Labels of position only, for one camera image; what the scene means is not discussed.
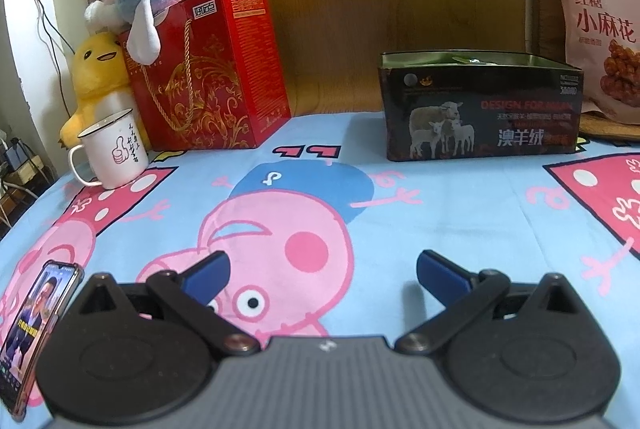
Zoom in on white enamel mug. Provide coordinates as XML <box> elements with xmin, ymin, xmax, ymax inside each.
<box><xmin>68</xmin><ymin>108</ymin><xmax>150</xmax><ymax>189</ymax></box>

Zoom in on smartphone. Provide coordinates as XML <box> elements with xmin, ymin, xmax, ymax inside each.
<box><xmin>0</xmin><ymin>260</ymin><xmax>84</xmax><ymax>423</ymax></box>

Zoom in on printed blue pink blanket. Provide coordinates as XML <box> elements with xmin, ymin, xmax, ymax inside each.
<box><xmin>0</xmin><ymin>109</ymin><xmax>640</xmax><ymax>429</ymax></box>

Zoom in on red gift box gold print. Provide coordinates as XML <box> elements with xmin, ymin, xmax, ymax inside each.
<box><xmin>118</xmin><ymin>0</ymin><xmax>292</xmax><ymax>152</ymax></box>

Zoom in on pink snack bag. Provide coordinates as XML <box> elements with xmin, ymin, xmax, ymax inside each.
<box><xmin>545</xmin><ymin>0</ymin><xmax>640</xmax><ymax>126</ymax></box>

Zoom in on dark tin box sheep print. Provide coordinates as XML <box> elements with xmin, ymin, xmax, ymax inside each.
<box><xmin>377</xmin><ymin>51</ymin><xmax>585</xmax><ymax>162</ymax></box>

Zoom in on woven wooden mat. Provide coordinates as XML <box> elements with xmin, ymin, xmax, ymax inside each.
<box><xmin>577</xmin><ymin>112</ymin><xmax>640</xmax><ymax>141</ymax></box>

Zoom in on yellow duck plush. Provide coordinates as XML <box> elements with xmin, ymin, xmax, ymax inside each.
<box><xmin>59</xmin><ymin>32</ymin><xmax>152</xmax><ymax>151</ymax></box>

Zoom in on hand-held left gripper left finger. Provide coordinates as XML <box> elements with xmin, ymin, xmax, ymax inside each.
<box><xmin>82</xmin><ymin>250</ymin><xmax>262</xmax><ymax>356</ymax></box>

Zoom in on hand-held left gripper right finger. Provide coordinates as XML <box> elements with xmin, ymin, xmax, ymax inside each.
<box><xmin>395</xmin><ymin>249</ymin><xmax>577</xmax><ymax>356</ymax></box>

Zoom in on black wall cables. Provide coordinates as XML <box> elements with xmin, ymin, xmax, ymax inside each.
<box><xmin>9</xmin><ymin>0</ymin><xmax>77</xmax><ymax>122</ymax></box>

